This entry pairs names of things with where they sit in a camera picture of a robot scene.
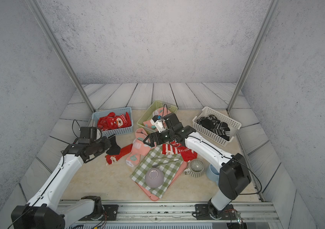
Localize red striped santa sock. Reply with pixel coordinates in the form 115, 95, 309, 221
162, 144, 179, 155

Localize pink sock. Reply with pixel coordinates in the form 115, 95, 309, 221
143, 107, 171, 130
126, 128, 156, 167

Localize front aluminium rail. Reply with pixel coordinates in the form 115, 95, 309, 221
49, 201, 283, 229

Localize metal frame post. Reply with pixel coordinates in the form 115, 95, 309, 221
226, 0, 280, 113
26, 0, 96, 113

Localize blue plastic basket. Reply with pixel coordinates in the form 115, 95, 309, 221
91, 107, 133, 136

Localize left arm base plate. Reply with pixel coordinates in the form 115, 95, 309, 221
79, 204, 119, 221

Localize red patterned knit sock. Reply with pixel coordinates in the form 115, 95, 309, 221
170, 141, 198, 162

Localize black white striped sock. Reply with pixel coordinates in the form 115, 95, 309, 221
196, 114, 231, 141

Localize metal tongs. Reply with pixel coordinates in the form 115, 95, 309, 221
152, 157, 179, 168

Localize green checkered cloth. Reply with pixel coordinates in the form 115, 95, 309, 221
130, 144, 187, 199

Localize red snowman sock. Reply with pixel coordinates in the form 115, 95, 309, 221
106, 113, 132, 130

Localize red fluffy sock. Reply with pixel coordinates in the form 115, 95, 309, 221
97, 112, 118, 131

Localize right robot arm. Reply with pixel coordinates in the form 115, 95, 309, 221
143, 113, 252, 220

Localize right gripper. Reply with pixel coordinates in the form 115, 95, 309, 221
142, 130, 175, 148

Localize light blue mug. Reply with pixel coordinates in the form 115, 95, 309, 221
206, 165, 220, 185

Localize left metal frame post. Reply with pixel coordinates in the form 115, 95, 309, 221
26, 0, 96, 113

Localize white plastic basket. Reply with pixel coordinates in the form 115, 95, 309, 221
193, 106, 242, 147

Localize striped ceramic mug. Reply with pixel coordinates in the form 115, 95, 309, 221
184, 159, 205, 178

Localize grey upturned bowl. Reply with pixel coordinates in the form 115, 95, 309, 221
145, 168, 164, 189

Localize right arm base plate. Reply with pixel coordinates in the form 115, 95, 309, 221
192, 204, 237, 220

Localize pink tray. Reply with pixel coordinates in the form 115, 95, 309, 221
137, 161, 188, 201

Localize right metal frame post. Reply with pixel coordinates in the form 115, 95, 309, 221
226, 0, 280, 113

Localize green plastic basket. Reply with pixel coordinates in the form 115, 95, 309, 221
137, 100, 178, 133

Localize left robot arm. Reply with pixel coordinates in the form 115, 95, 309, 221
11, 127, 112, 229

